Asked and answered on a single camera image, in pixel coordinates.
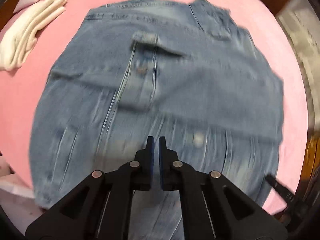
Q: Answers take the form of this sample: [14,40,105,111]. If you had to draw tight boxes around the folded white cream clothes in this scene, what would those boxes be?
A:
[1,0,67,72]

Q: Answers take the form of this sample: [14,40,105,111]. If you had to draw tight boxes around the floral sliding wardrobe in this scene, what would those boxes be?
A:
[276,0,319,132]

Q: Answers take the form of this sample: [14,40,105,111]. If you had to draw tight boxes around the blue denim jacket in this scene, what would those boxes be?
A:
[29,0,283,239]

